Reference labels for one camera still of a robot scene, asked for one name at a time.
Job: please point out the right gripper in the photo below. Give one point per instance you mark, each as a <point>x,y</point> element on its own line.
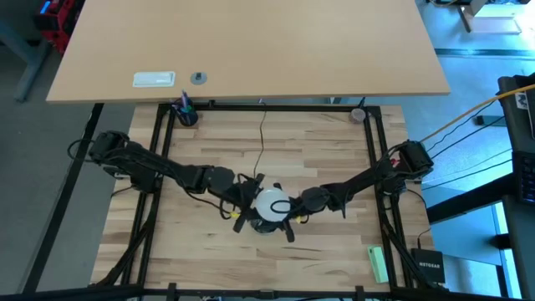
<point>296,211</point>

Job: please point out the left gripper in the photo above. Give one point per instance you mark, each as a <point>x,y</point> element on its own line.
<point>244,198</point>

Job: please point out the white lightbulb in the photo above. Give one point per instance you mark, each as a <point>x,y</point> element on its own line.
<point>267,209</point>

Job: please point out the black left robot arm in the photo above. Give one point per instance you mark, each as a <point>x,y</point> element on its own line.
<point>167,167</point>

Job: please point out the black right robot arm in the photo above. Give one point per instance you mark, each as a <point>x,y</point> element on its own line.
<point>368,180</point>

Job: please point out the black pen cup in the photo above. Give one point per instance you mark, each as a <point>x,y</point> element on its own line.
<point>190,121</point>

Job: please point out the light green block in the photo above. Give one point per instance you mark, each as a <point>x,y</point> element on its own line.
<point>378,265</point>

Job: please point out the green marker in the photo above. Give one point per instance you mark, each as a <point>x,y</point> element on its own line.
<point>190,110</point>

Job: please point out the blue pen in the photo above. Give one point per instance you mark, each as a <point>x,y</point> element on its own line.
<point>179,109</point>

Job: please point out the small patterned cup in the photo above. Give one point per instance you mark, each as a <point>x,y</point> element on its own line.
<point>358,115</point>

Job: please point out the purple pen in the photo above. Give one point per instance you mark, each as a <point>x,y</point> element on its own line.
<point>184,99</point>

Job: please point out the white rectangular tray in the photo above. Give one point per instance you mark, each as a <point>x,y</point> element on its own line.
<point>154,79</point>

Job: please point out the beige wooden desk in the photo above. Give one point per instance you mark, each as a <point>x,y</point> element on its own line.
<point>251,42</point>

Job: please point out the black diagonal strut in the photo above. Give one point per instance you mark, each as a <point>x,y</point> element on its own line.
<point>468,200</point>
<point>62,200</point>

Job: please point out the black keyboard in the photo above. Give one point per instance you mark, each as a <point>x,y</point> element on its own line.
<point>527,177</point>

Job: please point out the grey table leg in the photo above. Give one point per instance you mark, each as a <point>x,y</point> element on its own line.
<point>29,71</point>

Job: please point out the red tool cart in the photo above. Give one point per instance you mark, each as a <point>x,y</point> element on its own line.
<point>62,21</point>

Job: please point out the white sticker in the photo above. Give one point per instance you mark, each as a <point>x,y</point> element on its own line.
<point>522,101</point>

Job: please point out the light wooden board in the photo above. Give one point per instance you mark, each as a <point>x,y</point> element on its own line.
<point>497,25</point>

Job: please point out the black aluminium table frame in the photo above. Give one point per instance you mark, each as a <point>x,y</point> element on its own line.
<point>313,108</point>

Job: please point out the black Netgear switch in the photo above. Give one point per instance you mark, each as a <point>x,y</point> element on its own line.
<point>428,267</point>

